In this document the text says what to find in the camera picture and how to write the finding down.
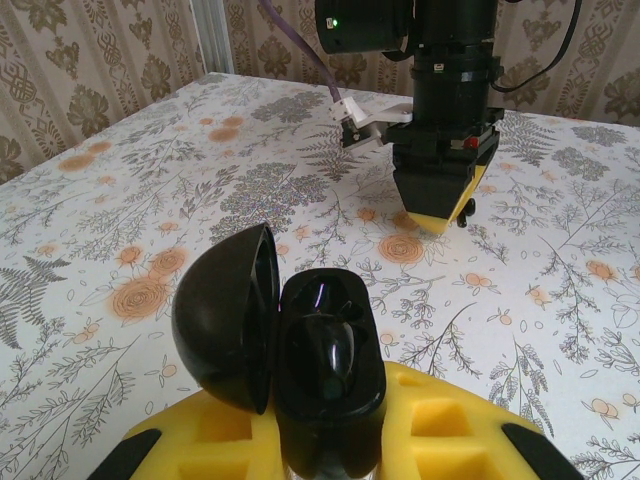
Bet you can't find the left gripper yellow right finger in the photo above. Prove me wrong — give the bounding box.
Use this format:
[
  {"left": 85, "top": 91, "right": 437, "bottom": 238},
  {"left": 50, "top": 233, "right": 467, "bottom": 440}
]
[{"left": 377, "top": 359, "right": 587, "bottom": 480}]

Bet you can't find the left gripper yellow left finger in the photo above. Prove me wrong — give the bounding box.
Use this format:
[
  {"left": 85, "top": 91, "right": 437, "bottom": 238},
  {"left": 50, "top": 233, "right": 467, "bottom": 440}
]
[{"left": 87, "top": 389, "right": 289, "bottom": 480}]

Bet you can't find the glossy black earbud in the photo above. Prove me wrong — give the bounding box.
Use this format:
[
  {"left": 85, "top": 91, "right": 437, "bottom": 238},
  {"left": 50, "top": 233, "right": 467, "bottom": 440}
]
[
  {"left": 454, "top": 196, "right": 478, "bottom": 230},
  {"left": 289, "top": 315, "right": 360, "bottom": 399}
]

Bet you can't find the black earbud charging case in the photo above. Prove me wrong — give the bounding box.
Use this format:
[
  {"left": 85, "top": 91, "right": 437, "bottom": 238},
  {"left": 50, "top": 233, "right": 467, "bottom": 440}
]
[{"left": 170, "top": 222, "right": 390, "bottom": 480}]

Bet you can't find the floral patterned table cover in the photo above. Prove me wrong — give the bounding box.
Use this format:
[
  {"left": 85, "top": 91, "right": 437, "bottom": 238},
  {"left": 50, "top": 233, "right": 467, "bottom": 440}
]
[{"left": 0, "top": 72, "right": 640, "bottom": 480}]

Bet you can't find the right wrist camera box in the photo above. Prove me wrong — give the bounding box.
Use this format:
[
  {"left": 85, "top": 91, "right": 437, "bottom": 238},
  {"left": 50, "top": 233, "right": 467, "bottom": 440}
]
[{"left": 332, "top": 97, "right": 416, "bottom": 152}]

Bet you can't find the thin black cable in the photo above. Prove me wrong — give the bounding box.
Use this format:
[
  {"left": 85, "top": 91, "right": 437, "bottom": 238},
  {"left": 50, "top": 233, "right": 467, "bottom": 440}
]
[{"left": 492, "top": 0, "right": 586, "bottom": 94}]

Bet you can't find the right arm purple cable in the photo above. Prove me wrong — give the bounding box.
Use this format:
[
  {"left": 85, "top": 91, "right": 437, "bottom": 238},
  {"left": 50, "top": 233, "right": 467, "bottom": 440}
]
[{"left": 257, "top": 0, "right": 346, "bottom": 109}]

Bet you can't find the aluminium frame post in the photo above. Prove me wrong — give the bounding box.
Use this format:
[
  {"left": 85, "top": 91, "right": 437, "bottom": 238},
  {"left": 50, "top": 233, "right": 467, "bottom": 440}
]
[{"left": 192, "top": 0, "right": 237, "bottom": 77}]

